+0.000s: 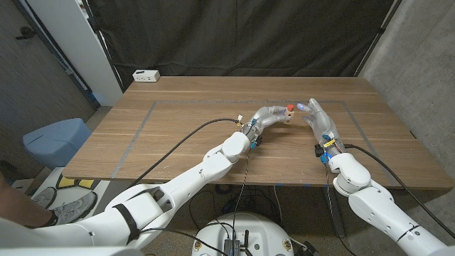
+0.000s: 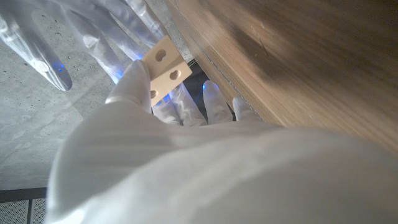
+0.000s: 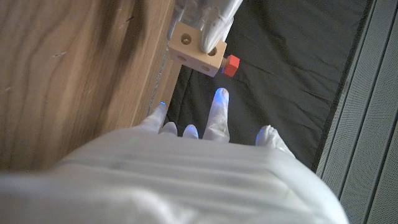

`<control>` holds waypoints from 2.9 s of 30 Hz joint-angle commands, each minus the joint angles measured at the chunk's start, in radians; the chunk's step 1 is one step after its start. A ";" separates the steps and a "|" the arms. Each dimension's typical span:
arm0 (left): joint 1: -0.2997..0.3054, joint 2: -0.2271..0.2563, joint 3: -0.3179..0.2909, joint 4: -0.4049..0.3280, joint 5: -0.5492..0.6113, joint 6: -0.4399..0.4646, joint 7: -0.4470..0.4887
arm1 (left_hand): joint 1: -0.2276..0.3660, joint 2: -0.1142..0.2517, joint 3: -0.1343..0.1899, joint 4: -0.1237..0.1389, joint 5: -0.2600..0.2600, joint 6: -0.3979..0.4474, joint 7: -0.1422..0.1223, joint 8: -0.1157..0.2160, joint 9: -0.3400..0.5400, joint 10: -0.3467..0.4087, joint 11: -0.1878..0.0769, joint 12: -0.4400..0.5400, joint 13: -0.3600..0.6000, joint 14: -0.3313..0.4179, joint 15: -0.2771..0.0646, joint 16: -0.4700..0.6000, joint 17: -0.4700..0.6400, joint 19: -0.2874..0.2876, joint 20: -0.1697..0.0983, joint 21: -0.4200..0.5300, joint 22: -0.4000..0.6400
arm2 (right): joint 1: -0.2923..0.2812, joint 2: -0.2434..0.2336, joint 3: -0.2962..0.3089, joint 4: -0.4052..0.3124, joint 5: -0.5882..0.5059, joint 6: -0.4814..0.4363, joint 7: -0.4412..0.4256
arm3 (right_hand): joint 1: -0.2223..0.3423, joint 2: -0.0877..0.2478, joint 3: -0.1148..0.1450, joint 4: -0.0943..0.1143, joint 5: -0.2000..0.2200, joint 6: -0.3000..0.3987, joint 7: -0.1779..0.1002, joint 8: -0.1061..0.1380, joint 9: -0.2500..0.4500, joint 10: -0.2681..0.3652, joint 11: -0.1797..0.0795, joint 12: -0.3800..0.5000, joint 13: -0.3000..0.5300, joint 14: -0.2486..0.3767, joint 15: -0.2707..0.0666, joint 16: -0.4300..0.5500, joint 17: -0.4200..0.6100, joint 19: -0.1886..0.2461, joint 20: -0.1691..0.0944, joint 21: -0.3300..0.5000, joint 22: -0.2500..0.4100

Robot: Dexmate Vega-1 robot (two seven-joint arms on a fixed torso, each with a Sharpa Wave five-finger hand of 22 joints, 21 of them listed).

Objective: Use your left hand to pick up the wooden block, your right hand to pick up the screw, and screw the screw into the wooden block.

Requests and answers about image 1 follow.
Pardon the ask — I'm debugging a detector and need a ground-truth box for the person's leg and shoe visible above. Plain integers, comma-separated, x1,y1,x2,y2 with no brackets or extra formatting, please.
10,166,133,228

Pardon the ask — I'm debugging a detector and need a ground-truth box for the grey sneaker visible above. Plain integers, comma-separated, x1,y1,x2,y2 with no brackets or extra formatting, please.
30,186,58,210
49,191,98,227

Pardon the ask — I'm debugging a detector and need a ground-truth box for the grey box on torso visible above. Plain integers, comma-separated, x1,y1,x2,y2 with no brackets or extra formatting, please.
223,238,242,256

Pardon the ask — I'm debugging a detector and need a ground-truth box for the black floor cable bundle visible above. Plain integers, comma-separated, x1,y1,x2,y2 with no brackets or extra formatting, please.
188,183,284,232

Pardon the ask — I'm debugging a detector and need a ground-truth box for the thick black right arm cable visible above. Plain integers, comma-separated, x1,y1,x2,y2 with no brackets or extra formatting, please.
343,144,455,240

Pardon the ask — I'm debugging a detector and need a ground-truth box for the grey table leg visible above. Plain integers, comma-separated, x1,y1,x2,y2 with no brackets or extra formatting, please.
321,187,346,238

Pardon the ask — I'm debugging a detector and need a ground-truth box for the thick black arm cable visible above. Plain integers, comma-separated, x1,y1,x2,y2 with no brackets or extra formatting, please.
127,118,242,189
343,144,455,240

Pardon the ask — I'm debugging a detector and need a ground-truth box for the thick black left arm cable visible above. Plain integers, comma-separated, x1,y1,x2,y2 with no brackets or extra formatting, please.
127,118,242,189

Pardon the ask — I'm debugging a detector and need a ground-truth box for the black door handle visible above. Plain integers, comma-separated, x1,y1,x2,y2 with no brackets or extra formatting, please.
14,26,36,41

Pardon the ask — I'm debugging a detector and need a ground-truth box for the bare person leg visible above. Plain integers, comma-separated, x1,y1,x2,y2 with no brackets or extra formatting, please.
0,172,58,229

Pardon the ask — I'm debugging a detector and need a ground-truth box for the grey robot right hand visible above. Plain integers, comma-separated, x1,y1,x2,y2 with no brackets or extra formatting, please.
296,97,346,158

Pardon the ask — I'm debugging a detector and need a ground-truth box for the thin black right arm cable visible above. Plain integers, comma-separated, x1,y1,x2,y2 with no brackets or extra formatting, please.
323,163,360,256

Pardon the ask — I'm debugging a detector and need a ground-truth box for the white floor cable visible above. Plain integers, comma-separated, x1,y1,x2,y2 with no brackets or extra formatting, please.
272,185,284,225

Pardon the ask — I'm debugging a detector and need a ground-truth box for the black backdrop stand pole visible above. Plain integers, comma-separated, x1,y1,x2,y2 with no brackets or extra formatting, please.
80,0,125,94
353,0,405,78

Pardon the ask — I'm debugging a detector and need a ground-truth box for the large wooden board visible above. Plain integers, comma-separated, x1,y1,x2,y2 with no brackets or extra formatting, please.
109,100,397,188

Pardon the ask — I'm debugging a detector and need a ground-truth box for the white power strip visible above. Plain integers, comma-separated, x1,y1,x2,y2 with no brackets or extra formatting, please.
132,69,161,83

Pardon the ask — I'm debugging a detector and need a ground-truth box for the light blue stool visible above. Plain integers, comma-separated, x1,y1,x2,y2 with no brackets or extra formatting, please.
23,117,92,170

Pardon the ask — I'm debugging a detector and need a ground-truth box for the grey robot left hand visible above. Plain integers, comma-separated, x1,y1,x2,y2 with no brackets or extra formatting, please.
241,105,294,143

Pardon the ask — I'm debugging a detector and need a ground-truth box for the black backdrop curtain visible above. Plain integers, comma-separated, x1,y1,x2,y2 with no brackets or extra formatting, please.
87,0,402,89

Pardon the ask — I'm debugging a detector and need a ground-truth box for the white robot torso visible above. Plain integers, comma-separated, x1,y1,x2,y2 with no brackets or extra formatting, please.
191,212,295,256

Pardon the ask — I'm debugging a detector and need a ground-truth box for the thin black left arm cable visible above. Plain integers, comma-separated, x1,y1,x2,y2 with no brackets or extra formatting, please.
136,149,252,256

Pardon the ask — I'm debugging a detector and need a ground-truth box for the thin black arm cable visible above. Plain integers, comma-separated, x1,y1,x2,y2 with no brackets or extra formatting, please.
136,149,252,256
323,163,360,256

